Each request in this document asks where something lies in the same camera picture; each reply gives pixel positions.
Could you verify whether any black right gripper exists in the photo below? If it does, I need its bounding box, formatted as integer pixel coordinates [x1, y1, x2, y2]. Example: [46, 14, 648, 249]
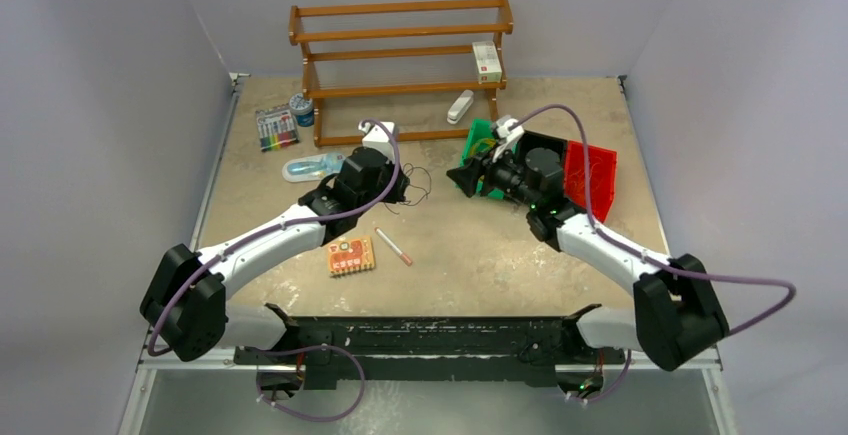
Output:
[447, 141, 540, 210]

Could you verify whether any orange cable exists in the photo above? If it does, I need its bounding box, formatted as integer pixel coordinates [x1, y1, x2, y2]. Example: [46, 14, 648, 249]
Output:
[569, 153, 611, 201]

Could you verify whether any green plastic bin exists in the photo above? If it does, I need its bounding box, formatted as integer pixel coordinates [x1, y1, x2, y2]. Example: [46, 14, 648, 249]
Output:
[458, 119, 505, 200]

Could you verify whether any red plastic bin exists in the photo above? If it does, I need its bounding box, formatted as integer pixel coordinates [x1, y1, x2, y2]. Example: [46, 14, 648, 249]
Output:
[564, 141, 618, 222]

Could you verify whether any black plastic bin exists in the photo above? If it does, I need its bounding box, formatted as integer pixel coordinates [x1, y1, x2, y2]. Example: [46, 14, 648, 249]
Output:
[515, 130, 568, 167]

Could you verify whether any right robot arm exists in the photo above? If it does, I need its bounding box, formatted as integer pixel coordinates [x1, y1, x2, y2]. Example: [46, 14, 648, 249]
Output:
[446, 148, 730, 371]

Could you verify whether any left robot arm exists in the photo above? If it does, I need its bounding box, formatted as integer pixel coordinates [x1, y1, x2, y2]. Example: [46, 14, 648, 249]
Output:
[139, 147, 409, 364]

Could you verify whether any blue toothbrush blister pack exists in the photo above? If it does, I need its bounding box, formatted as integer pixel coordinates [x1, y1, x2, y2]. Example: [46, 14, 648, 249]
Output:
[281, 152, 346, 183]

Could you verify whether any orange snack packet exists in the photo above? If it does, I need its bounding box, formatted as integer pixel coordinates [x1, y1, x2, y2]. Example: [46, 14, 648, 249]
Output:
[326, 236, 376, 278]

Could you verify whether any red marker pen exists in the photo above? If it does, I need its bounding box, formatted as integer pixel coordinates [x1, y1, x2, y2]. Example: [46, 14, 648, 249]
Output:
[374, 227, 413, 266]

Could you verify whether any blue round tin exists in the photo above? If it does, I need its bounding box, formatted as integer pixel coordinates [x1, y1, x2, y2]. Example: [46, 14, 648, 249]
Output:
[288, 93, 315, 127]

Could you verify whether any marker pen set pack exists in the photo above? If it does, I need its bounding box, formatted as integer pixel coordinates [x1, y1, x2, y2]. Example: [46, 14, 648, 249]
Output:
[255, 105, 300, 152]

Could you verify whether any white stapler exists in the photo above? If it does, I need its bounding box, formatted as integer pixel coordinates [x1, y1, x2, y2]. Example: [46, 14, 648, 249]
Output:
[446, 90, 475, 125]

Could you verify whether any wooden shelf rack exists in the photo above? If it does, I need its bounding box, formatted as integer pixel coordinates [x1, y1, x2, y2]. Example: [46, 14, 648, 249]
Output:
[287, 0, 514, 148]

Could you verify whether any white cardboard box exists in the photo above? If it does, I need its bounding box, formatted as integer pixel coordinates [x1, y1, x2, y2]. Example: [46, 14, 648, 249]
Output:
[471, 41, 503, 84]

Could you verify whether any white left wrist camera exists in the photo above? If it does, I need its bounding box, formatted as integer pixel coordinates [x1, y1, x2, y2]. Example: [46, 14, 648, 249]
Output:
[358, 121, 398, 162]

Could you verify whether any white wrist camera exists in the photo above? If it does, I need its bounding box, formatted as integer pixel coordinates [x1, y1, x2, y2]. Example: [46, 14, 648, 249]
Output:
[358, 121, 398, 162]
[490, 116, 525, 161]

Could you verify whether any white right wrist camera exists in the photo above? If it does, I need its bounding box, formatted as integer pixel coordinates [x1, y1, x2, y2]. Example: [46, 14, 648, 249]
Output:
[490, 116, 525, 161]

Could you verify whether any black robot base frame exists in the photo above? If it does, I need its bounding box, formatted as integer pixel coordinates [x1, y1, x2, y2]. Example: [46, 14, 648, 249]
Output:
[234, 316, 625, 390]

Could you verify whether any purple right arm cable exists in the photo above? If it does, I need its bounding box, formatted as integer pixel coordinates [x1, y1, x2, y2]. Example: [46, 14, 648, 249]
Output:
[510, 103, 798, 337]

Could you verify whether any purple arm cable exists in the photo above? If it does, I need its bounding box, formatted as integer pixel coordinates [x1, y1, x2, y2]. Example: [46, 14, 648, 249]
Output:
[146, 119, 403, 358]
[510, 103, 798, 337]

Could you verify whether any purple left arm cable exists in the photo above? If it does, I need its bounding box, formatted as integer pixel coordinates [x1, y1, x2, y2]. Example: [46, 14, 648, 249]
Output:
[146, 119, 403, 358]

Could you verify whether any aluminium rail frame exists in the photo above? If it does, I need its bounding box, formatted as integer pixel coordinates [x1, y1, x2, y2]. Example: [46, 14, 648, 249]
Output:
[117, 72, 737, 435]

